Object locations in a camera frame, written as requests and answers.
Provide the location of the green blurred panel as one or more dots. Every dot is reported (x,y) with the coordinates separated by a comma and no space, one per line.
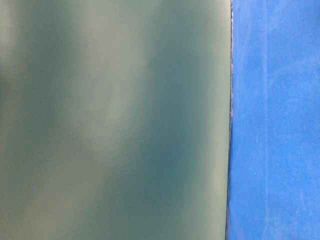
(114,119)

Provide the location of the blue table cloth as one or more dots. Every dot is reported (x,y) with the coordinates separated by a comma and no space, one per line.
(274,166)

